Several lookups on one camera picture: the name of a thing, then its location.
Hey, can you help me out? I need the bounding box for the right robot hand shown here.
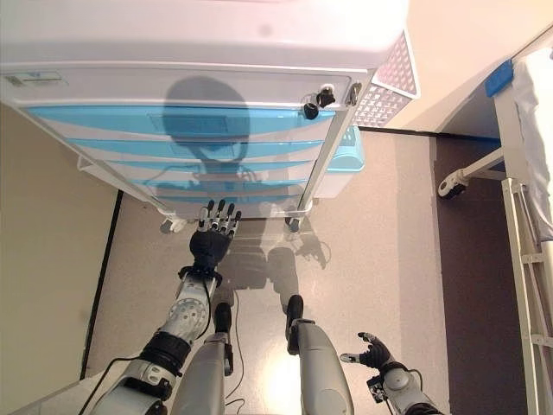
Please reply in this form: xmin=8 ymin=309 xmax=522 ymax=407
xmin=340 ymin=331 xmax=392 ymax=371

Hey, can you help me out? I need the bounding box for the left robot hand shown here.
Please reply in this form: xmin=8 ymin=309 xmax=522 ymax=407
xmin=188 ymin=199 xmax=243 ymax=271

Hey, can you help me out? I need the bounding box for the silver right robot leg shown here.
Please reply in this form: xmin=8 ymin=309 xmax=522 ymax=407
xmin=287 ymin=318 xmax=355 ymax=415

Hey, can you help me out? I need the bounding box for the silver robot leg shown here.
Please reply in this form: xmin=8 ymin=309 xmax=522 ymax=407
xmin=172 ymin=330 xmax=237 ymax=415
xmin=287 ymin=318 xmax=355 ymax=415

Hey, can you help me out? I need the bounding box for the black left robot foot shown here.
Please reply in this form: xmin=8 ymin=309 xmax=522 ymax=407
xmin=214 ymin=302 xmax=233 ymax=336

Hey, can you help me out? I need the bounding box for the black robot foot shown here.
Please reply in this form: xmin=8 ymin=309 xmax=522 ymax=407
xmin=214 ymin=302 xmax=233 ymax=336
xmin=286 ymin=295 xmax=305 ymax=329

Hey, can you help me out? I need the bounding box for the black right robot foot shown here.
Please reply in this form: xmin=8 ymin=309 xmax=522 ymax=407
xmin=286 ymin=295 xmax=305 ymax=329

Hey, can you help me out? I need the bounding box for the silver left robot leg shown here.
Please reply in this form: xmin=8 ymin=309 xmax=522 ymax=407
xmin=172 ymin=330 xmax=237 ymax=415

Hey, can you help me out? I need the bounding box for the white medical cart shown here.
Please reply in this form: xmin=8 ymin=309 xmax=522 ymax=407
xmin=0 ymin=0 xmax=423 ymax=234

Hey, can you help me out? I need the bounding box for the cart label sticker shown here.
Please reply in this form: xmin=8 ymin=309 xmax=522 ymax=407
xmin=3 ymin=73 xmax=70 ymax=87

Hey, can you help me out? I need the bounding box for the white bedding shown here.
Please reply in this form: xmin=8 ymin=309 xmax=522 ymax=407
xmin=513 ymin=47 xmax=553 ymax=243

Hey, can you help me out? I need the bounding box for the blue bed corner bumper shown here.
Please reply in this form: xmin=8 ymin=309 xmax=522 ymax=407
xmin=483 ymin=60 xmax=515 ymax=99

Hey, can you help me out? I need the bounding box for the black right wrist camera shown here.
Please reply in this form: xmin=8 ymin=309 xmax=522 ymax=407
xmin=366 ymin=374 xmax=386 ymax=404

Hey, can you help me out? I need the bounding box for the thin black hanging cable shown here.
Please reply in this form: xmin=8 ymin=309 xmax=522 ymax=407
xmin=224 ymin=293 xmax=247 ymax=410

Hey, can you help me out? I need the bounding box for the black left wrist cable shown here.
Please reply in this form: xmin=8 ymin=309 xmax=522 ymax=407
xmin=81 ymin=276 xmax=217 ymax=384

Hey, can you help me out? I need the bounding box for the white wire side basket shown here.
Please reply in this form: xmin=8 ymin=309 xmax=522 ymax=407
xmin=352 ymin=29 xmax=421 ymax=129

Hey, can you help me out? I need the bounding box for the white hospital bed frame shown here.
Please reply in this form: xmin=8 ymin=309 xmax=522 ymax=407
xmin=451 ymin=25 xmax=553 ymax=181

